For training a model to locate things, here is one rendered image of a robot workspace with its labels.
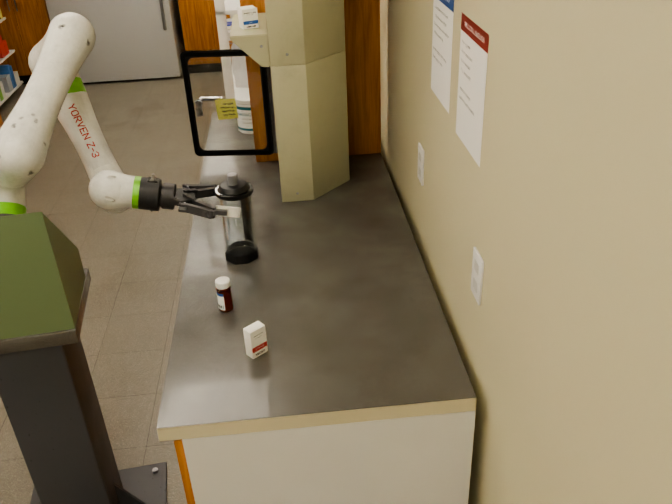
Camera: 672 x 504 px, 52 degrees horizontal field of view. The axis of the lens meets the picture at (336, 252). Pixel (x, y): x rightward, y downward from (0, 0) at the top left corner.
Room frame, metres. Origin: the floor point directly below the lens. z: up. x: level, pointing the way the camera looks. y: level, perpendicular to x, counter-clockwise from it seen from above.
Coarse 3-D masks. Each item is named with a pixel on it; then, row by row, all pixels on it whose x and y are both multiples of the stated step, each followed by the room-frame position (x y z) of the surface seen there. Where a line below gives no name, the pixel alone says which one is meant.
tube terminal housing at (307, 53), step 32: (288, 0) 2.16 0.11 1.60; (320, 0) 2.23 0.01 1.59; (288, 32) 2.16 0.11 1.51; (320, 32) 2.22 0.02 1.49; (288, 64) 2.16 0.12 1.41; (320, 64) 2.22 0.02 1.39; (288, 96) 2.16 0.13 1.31; (320, 96) 2.21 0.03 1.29; (288, 128) 2.16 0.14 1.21; (320, 128) 2.20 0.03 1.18; (288, 160) 2.16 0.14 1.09; (320, 160) 2.20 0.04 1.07; (288, 192) 2.16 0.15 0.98; (320, 192) 2.19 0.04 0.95
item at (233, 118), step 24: (192, 72) 2.48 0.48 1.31; (216, 72) 2.47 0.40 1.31; (240, 72) 2.47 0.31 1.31; (216, 96) 2.48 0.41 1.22; (240, 96) 2.47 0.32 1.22; (216, 120) 2.48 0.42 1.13; (240, 120) 2.47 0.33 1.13; (264, 120) 2.46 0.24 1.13; (216, 144) 2.48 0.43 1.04; (240, 144) 2.47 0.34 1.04; (264, 144) 2.46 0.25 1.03
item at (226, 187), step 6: (228, 174) 1.80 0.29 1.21; (234, 174) 1.80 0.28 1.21; (228, 180) 1.80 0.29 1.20; (234, 180) 1.79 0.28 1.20; (240, 180) 1.83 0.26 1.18; (222, 186) 1.79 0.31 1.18; (228, 186) 1.79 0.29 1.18; (234, 186) 1.79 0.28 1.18; (240, 186) 1.78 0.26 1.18; (246, 186) 1.79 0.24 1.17; (222, 192) 1.77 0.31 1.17; (228, 192) 1.76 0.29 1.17; (234, 192) 1.76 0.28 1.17; (240, 192) 1.77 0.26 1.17
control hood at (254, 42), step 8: (264, 16) 2.41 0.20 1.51; (232, 24) 2.31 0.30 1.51; (264, 24) 2.29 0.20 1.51; (232, 32) 2.20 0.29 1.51; (240, 32) 2.19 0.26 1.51; (248, 32) 2.19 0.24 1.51; (256, 32) 2.18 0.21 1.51; (264, 32) 2.18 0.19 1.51; (232, 40) 2.15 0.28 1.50; (240, 40) 2.15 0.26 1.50; (248, 40) 2.15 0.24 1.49; (256, 40) 2.15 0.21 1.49; (264, 40) 2.16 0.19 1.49; (240, 48) 2.15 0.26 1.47; (248, 48) 2.15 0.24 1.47; (256, 48) 2.15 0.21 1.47; (264, 48) 2.16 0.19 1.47; (256, 56) 2.15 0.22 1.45; (264, 56) 2.16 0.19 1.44; (264, 64) 2.15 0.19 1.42
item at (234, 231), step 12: (216, 192) 1.78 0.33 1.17; (228, 204) 1.76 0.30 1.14; (240, 204) 1.76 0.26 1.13; (240, 216) 1.76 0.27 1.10; (252, 216) 1.80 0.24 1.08; (228, 228) 1.76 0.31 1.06; (240, 228) 1.76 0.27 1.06; (252, 228) 1.79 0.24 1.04; (228, 240) 1.77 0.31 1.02; (240, 240) 1.76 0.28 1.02; (252, 240) 1.78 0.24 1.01; (228, 252) 1.77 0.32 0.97; (240, 252) 1.76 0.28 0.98
